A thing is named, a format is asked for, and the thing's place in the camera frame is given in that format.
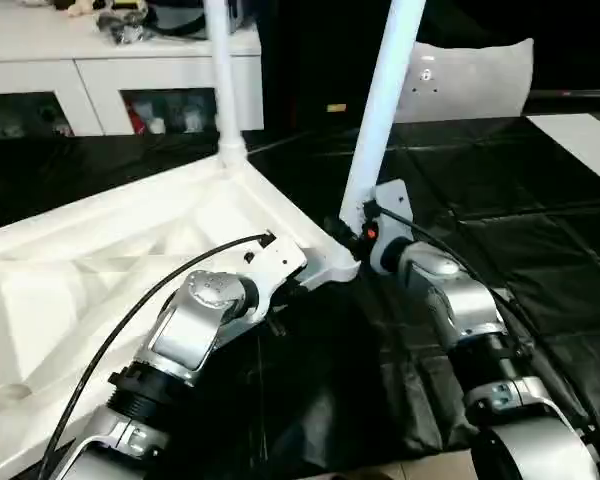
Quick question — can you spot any white plastic table leg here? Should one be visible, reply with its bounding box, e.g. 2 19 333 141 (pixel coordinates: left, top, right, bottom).
202 0 250 172
337 0 430 237

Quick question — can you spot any white plastic table top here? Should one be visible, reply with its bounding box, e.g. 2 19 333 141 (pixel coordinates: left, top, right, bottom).
0 149 365 480

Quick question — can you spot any black work mat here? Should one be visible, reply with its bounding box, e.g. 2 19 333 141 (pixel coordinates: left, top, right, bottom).
0 114 600 476

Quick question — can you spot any black box with yellow label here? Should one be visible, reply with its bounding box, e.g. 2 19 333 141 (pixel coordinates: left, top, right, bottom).
260 0 389 132

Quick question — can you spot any grey cushion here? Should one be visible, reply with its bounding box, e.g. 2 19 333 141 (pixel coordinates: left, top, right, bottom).
394 37 537 125

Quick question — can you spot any red bottle behind glass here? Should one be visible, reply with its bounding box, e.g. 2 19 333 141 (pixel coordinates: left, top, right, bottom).
129 104 149 135

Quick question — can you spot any white flat board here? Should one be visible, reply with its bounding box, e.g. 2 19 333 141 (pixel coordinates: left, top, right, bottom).
526 113 600 195

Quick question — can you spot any grey helmet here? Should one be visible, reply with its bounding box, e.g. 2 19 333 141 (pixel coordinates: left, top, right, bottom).
149 0 261 37

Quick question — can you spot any white glass-door cabinet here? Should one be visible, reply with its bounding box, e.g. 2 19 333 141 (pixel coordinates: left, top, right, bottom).
0 0 265 140

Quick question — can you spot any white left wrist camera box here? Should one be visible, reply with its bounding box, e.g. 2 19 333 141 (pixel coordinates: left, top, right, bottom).
241 233 310 321

